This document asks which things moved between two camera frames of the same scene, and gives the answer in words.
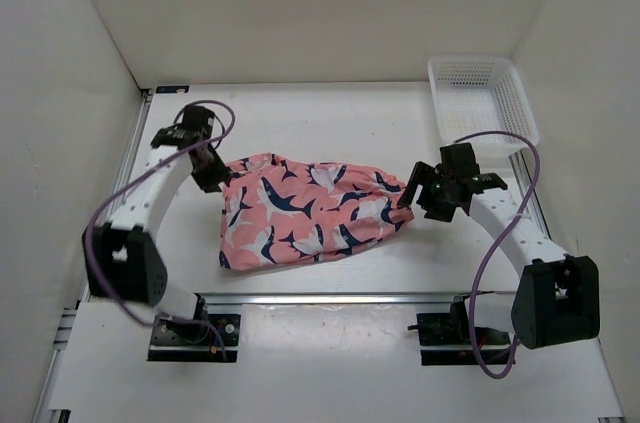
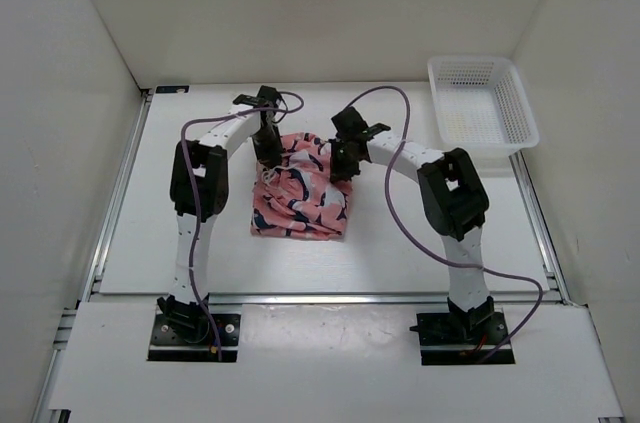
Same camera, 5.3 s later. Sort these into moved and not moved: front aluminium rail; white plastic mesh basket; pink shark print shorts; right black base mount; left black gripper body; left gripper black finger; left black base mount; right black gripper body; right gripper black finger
Moved: left gripper black finger; right black gripper body; left black gripper body; right gripper black finger; pink shark print shorts
Not moved: left black base mount; front aluminium rail; right black base mount; white plastic mesh basket
